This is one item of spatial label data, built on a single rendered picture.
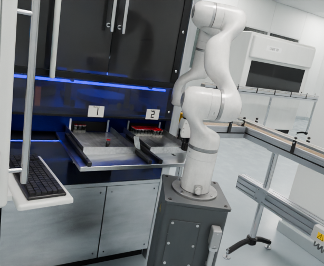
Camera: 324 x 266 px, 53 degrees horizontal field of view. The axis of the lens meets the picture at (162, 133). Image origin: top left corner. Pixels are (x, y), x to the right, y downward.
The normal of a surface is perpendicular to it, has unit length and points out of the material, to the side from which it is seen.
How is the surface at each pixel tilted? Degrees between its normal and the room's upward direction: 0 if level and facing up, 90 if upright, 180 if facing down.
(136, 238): 90
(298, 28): 90
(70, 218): 90
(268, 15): 90
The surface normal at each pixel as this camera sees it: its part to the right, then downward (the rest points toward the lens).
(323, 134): -0.86, -0.02
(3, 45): 0.57, 0.30
